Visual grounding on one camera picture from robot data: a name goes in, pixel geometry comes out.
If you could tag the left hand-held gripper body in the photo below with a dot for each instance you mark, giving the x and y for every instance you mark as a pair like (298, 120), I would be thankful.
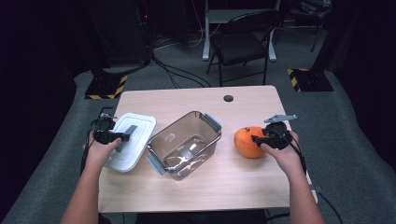
(104, 130)

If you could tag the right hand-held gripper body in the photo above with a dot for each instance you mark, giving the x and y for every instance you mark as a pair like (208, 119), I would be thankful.
(277, 135)

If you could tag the orange plush mango toy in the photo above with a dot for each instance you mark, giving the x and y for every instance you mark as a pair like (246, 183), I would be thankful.
(246, 146)

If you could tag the clear plastic storage container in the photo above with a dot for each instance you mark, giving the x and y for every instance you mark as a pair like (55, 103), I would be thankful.
(186, 149)

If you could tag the person's left hand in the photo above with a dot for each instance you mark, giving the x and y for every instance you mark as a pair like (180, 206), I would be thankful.
(99, 154)

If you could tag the person's right hand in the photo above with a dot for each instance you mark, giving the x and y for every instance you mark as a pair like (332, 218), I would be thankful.
(283, 158)

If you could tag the black striped stand base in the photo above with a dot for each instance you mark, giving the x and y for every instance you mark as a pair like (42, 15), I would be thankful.
(102, 85)
(311, 81)

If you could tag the person's dark clothing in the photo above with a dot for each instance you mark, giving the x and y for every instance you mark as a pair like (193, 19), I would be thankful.
(202, 217)

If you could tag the black folding chair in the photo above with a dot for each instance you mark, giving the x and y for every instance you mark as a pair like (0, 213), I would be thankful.
(239, 46)

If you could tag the dark chair with cloth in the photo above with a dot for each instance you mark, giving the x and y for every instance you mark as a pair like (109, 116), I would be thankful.
(311, 7)

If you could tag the grey table edge bracket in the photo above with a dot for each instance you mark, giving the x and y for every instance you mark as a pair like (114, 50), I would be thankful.
(317, 188)

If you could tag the white metal desk frame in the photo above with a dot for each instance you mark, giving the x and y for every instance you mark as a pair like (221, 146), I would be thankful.
(206, 31)

